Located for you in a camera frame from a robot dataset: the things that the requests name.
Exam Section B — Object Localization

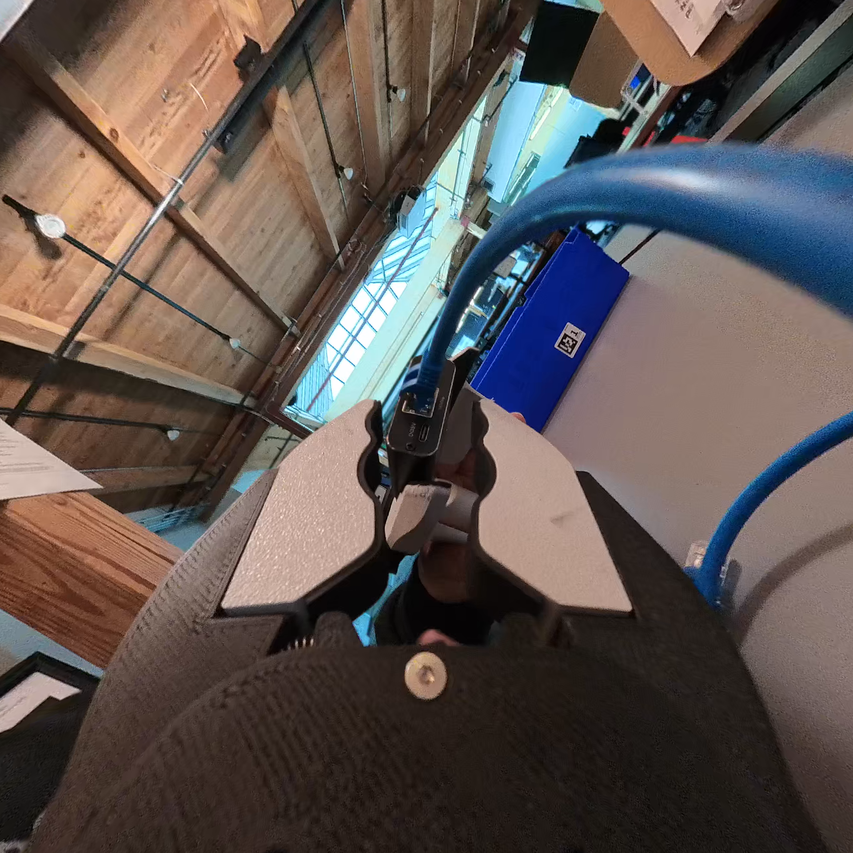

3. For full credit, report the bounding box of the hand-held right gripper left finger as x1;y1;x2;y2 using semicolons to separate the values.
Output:
219;400;389;621

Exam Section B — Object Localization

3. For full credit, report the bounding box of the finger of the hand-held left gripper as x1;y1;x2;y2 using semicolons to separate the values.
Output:
384;482;478;555
440;385;481;467

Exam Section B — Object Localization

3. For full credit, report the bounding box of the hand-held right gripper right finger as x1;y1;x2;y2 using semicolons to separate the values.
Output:
465;400;634;624

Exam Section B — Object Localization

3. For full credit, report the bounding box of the black network splitter box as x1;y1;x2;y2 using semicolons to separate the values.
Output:
385;359;458;458

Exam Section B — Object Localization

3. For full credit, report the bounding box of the blue plastic bin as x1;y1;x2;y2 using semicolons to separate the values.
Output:
470;228;631;434

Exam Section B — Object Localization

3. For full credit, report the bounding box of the blue ethernet cable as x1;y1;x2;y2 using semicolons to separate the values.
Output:
399;143;853;612

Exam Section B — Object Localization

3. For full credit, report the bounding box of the grey desk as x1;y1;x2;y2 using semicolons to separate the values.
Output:
540;80;853;853

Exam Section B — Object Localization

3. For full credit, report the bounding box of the person's left hand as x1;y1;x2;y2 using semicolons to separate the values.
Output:
419;452;495;605

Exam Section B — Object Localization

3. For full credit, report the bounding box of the grey ceiling-mounted unit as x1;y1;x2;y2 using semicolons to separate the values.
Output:
393;187;427;231

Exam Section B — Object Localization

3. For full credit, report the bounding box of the white notice sheet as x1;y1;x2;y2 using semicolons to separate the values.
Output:
0;419;104;502

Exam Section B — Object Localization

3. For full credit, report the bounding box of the black framed sheet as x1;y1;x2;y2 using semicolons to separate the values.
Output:
0;652;102;734

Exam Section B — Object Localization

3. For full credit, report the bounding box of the instruction sheet on stand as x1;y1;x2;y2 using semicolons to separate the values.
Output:
600;0;784;88

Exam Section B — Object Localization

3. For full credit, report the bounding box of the printed instruction sheet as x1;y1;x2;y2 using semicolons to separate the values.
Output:
650;0;729;57

